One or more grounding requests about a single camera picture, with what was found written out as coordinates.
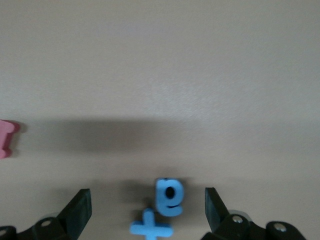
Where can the red foam letter I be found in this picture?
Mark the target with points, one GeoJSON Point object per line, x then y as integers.
{"type": "Point", "coordinates": [6, 137]}

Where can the blue foam letter X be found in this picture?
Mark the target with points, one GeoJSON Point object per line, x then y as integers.
{"type": "Point", "coordinates": [151, 228]}

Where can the brown table cover sheet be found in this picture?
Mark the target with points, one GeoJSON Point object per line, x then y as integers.
{"type": "Point", "coordinates": [175, 75]}

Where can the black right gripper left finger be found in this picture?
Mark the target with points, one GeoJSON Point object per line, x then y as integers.
{"type": "Point", "coordinates": [80, 212]}

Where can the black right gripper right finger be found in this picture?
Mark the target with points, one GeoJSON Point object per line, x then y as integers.
{"type": "Point", "coordinates": [215, 212]}

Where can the blue foam letter e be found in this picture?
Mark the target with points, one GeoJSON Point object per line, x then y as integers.
{"type": "Point", "coordinates": [162, 200]}

